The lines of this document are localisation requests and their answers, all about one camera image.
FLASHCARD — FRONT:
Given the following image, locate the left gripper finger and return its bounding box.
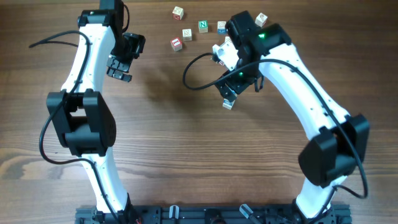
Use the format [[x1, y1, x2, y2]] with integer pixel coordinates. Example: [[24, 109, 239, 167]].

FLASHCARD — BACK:
[[106, 55, 132, 73], [106, 68, 132, 82]]

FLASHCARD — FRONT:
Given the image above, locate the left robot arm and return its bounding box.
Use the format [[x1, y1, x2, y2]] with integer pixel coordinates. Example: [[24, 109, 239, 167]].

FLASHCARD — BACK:
[[39, 0, 146, 223]]

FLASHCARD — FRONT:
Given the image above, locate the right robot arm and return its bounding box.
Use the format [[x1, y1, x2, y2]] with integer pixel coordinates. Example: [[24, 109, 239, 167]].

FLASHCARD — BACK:
[[213, 11, 369, 223]]

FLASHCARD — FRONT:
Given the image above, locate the far right picture block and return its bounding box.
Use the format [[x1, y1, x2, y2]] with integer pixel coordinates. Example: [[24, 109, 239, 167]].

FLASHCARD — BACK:
[[255, 12, 268, 27]]

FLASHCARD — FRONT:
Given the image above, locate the blue sided picture block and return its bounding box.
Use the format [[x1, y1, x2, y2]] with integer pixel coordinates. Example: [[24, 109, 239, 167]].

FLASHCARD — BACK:
[[217, 21, 227, 35]]

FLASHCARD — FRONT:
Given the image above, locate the green N block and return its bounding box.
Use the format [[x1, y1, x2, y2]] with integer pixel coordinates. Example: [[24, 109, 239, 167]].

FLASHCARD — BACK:
[[198, 20, 208, 33]]

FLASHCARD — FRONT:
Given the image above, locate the red I block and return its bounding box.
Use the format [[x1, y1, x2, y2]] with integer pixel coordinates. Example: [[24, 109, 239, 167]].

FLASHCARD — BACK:
[[170, 37, 183, 52]]

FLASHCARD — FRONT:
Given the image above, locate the white picture block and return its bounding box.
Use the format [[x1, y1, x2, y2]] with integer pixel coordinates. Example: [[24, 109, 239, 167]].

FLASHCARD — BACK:
[[182, 29, 192, 42]]

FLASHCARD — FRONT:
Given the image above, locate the red six block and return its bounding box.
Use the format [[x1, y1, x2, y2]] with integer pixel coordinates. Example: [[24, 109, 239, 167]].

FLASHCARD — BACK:
[[172, 6, 184, 21]]

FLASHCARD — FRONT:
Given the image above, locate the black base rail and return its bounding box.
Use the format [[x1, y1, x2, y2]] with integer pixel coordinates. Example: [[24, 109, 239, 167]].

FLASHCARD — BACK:
[[75, 203, 353, 224]]

